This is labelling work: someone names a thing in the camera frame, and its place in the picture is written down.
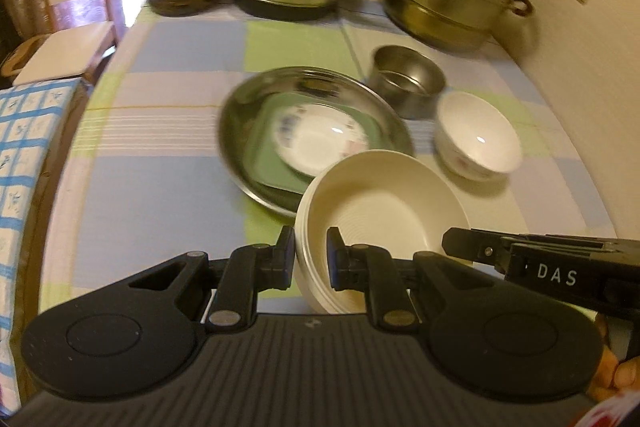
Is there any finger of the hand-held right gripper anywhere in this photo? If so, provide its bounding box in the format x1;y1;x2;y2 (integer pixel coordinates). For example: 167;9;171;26
442;228;511;279

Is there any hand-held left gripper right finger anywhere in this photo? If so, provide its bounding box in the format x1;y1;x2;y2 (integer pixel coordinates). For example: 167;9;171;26
326;227;455;333

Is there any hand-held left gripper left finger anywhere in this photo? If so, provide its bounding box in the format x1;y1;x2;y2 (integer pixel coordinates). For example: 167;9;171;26
127;225;297;334

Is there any cream round bowl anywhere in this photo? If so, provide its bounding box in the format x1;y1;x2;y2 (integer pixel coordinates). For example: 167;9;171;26
294;149;472;315

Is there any green square plate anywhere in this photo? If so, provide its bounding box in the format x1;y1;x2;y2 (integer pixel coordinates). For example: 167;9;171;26
245;94;376;198

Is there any white floral shallow dish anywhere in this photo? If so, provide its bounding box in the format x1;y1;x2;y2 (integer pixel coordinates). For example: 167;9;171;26
271;103;370;178

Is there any large stainless steel plate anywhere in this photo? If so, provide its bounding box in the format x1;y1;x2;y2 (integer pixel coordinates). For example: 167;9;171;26
217;66;415;219

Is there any small stainless steel bowl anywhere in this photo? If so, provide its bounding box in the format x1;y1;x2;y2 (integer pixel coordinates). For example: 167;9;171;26
367;45;447;120

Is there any person's right hand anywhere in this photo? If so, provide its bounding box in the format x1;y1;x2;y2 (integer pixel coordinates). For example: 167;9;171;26
587;317;640;403

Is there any white floral ceramic bowl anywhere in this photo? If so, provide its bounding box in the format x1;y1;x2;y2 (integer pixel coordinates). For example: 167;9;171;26
433;91;523;182

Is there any red white printed cloth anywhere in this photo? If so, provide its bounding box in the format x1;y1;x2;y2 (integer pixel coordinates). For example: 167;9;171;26
575;394;631;427

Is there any checked pastel tablecloth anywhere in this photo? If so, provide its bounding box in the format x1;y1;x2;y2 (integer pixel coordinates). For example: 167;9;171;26
37;4;621;358

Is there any blue white printed cloth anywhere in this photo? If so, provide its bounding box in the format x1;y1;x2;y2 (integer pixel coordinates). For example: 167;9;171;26
0;79;88;413

